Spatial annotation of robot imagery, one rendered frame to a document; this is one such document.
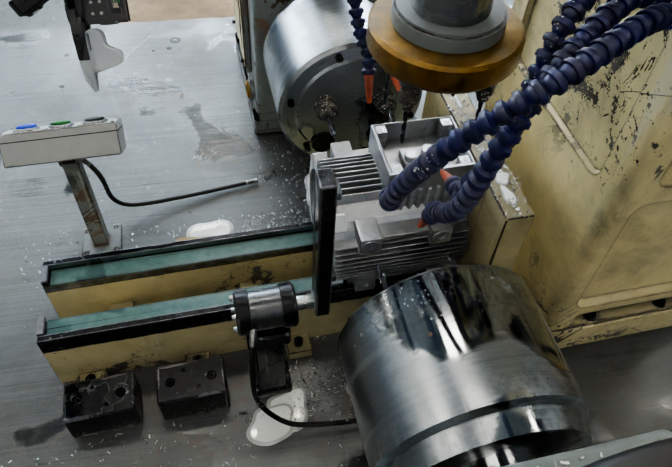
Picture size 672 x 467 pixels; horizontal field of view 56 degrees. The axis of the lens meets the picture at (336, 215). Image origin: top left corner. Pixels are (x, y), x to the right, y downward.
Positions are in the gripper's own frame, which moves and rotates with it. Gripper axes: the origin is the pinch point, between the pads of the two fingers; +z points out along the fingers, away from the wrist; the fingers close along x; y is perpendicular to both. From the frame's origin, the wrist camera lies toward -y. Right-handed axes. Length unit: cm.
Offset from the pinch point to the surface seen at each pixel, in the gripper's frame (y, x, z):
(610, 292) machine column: 73, -26, 37
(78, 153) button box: -3.1, -3.8, 9.8
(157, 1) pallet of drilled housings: 2, 208, -18
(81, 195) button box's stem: -5.4, 3.7, 18.0
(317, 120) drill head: 34.6, 0.9, 9.8
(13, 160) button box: -12.2, -3.9, 9.7
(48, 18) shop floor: -49, 231, -15
